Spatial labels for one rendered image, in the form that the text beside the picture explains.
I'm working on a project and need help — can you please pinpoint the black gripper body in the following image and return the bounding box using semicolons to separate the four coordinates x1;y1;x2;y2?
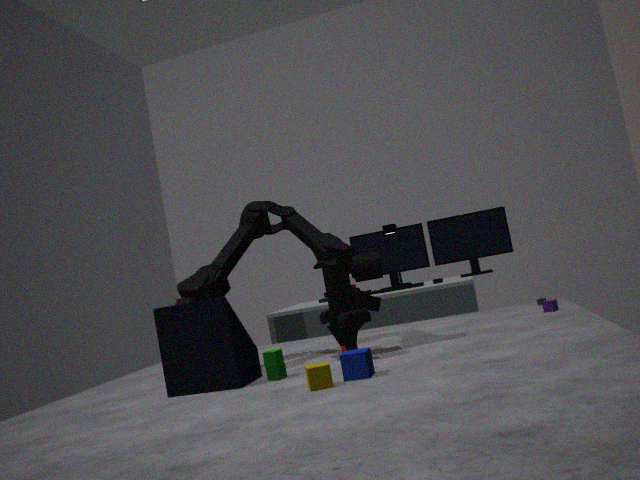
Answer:
320;284;371;327

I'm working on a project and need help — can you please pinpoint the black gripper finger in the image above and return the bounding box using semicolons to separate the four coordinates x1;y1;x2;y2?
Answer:
327;325;345;346
335;323;364;351

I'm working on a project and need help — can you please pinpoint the blue block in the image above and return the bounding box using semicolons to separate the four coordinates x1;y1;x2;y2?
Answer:
340;348;375;382

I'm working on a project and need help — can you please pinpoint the yellow block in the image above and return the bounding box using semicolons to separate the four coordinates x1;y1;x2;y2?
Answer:
305;362;334;391

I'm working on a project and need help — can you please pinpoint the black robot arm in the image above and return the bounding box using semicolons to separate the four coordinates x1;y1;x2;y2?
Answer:
176;201;383;312

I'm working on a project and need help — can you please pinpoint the small purple block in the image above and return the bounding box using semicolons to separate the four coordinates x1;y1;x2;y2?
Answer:
542;299;559;312

